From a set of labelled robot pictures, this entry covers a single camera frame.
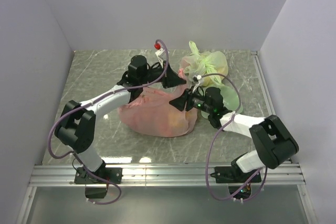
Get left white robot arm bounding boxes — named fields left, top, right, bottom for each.
left=52, top=55, right=186, bottom=183

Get tied green plastic bag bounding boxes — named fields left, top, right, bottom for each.
left=180, top=41, right=228, bottom=81

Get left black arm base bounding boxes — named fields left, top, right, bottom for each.
left=73, top=167, right=122, bottom=200

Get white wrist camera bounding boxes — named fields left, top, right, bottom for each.
left=192, top=75, right=204, bottom=92
left=154, top=42, right=165, bottom=64

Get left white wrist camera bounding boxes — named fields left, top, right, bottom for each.
left=154, top=42, right=165, bottom=64

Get green wavy fruit plate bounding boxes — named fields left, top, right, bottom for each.
left=205, top=85, right=239, bottom=111

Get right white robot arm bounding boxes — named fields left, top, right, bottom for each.
left=169, top=87, right=299, bottom=183

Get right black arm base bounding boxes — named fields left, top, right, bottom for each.
left=210, top=166, right=261, bottom=200

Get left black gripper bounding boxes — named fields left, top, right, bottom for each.
left=140, top=60, right=186, bottom=89

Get aluminium rail frame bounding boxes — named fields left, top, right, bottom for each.
left=15, top=50, right=320, bottom=224

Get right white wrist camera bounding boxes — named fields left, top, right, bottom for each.
left=192, top=75, right=204, bottom=92

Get pink plastic bag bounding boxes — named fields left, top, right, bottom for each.
left=118, top=84, right=197, bottom=137

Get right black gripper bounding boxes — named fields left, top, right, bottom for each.
left=169, top=86, right=213, bottom=114

